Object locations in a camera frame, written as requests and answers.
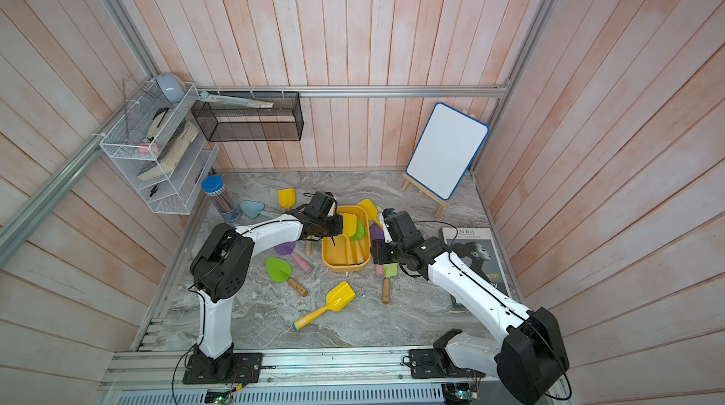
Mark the yellow square shovel wooden handle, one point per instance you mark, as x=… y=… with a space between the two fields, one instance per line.
x=287 y=198

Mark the wooden easel stand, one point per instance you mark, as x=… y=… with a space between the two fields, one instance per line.
x=442 y=205

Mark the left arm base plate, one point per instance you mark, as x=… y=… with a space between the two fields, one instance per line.
x=241 y=368

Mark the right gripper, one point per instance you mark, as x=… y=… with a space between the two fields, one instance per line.
x=379 y=252

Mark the white board blue frame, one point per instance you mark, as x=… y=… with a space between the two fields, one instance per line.
x=445 y=150

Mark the yellow plastic storage box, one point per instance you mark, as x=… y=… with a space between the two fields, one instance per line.
x=334 y=249

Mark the book on wire shelf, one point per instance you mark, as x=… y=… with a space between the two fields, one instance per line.
x=172 y=153

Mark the yellow scoop shovel yellow handle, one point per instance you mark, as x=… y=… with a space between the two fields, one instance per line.
x=371 y=210

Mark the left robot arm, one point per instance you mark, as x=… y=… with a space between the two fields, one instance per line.
x=220 y=267

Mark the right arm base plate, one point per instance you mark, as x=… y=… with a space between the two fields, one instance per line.
x=430 y=363

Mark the large yellow plastic scoop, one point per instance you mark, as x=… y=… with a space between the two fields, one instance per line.
x=339 y=297

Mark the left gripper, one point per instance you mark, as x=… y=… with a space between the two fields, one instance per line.
x=338 y=227

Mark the green shovel wooden handle left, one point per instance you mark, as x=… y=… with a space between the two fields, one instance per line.
x=280 y=271

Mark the black wire basket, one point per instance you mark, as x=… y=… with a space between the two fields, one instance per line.
x=283 y=123

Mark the light green shovel wooden handle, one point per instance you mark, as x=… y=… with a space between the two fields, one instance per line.
x=389 y=271

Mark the aluminium front rail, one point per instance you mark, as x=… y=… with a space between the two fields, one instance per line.
x=163 y=370

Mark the white wire shelf rack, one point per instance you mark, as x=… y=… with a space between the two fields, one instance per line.
x=140 y=135

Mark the purple shovel pink handle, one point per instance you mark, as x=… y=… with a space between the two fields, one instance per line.
x=376 y=233
x=289 y=250

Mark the light blue plastic shovel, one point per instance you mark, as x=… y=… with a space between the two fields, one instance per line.
x=255 y=210

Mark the blue lid pencil jar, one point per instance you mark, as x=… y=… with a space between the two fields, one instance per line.
x=215 y=189

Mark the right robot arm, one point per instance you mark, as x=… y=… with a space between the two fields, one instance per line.
x=527 y=352

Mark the Twins story book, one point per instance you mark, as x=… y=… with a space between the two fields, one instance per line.
x=476 y=248

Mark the grey round bowl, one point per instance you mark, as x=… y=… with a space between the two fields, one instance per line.
x=173 y=88

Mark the light green box on basket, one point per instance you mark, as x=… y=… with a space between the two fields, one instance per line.
x=226 y=101

